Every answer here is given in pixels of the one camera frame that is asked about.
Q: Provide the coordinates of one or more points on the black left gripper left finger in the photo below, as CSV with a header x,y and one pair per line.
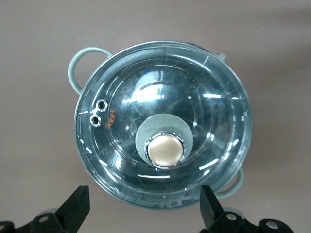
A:
x,y
70,213

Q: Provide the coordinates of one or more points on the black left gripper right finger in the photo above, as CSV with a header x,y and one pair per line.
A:
x,y
218,218

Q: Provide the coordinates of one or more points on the glass pot lid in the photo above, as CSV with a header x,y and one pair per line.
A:
x,y
194,97

